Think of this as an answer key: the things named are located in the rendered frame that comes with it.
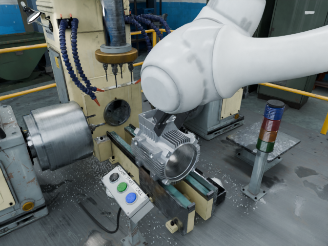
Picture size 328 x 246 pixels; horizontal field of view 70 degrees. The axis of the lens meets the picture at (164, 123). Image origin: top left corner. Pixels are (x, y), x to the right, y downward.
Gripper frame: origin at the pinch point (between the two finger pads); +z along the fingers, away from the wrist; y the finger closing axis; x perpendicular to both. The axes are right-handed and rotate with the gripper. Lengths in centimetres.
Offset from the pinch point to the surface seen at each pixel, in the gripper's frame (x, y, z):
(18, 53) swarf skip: -355, -5, 274
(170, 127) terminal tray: -3.7, -7.0, 10.8
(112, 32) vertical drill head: -46.6, -3.4, 2.6
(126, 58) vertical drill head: -37.5, -5.7, 7.9
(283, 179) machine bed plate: 34, -54, 26
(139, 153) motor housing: -2.9, 3.3, 21.7
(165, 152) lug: 4.5, 0.5, 10.3
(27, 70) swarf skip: -341, -13, 302
